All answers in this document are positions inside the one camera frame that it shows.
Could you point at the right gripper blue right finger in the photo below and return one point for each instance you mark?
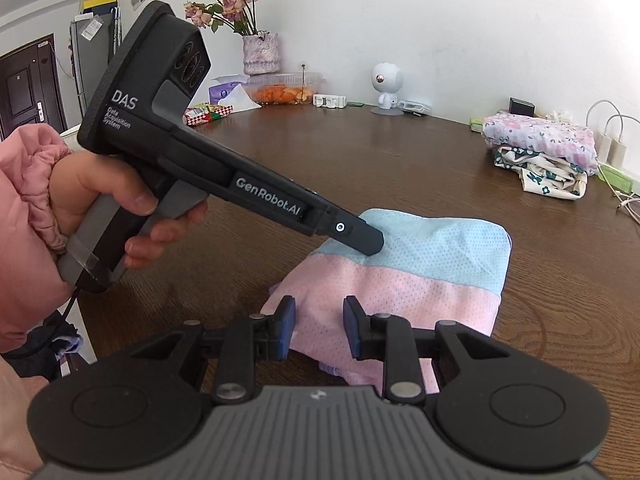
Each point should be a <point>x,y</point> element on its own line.
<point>387,339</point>

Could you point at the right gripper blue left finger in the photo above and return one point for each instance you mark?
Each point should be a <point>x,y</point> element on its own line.
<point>238,347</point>

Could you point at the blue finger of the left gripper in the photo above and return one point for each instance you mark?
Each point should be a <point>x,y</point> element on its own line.
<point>351,231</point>

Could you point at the pink blue mesh garment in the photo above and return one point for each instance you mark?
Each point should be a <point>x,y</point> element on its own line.
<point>429,269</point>

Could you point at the person's left hand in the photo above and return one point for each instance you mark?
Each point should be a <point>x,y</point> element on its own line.
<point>78,179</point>

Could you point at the red checkered snack pack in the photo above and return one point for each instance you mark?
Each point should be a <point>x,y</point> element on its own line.
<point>204,113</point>

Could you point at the grey refrigerator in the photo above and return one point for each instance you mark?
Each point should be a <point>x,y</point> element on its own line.
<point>94,38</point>

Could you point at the purple tissue pack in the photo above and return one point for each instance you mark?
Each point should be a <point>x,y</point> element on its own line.
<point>230,91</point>

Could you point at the dark brown door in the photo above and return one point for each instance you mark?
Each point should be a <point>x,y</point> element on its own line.
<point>30,93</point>

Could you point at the white digital clock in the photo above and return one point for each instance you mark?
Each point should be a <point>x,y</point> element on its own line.
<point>415,108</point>

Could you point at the clear box of orange fruit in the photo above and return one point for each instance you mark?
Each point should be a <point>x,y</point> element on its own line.
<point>284,88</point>

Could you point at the pink rose bouquet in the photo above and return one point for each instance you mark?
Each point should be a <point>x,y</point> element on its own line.
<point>238,15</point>

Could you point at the white robot figurine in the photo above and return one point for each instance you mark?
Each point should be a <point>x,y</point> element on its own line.
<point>387,79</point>

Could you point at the green sponge pack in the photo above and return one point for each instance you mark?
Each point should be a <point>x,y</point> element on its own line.
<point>476,125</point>

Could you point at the folded cream teal-flower cloth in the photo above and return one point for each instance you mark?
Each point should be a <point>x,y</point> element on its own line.
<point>542,174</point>

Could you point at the small black box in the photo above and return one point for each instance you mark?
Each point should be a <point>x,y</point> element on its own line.
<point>521,107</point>

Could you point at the folded pink floral cloth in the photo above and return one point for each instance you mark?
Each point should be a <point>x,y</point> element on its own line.
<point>556,139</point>

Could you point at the crumpled white tissue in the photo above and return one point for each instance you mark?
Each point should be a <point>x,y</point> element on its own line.
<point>561,116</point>

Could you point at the white usb charger left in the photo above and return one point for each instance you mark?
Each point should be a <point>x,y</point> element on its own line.
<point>603,146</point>

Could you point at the white usb charger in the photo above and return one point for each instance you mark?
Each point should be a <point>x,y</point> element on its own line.
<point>617,154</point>
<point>603,146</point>

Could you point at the white usb charger right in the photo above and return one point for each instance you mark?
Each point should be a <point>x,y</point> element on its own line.
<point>617,154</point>

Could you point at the white power strip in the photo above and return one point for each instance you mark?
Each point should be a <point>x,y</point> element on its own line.
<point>621,180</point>

